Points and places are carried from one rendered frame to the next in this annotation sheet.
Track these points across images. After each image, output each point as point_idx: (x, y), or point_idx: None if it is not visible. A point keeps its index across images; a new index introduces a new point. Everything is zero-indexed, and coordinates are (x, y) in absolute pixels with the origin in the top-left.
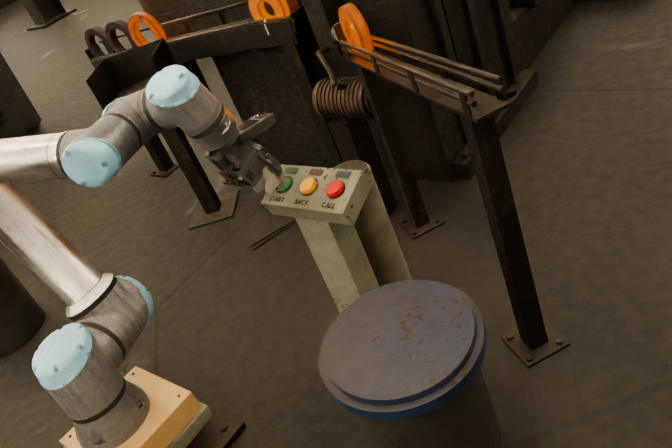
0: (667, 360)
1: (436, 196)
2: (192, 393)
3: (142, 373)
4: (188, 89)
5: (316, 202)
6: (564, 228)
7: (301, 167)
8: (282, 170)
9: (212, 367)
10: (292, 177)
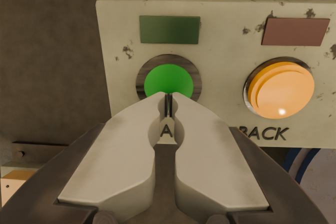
0: None
1: None
2: (52, 139)
3: (16, 183)
4: None
5: (315, 130)
6: None
7: (212, 11)
8: (236, 128)
9: (48, 115)
10: (189, 58)
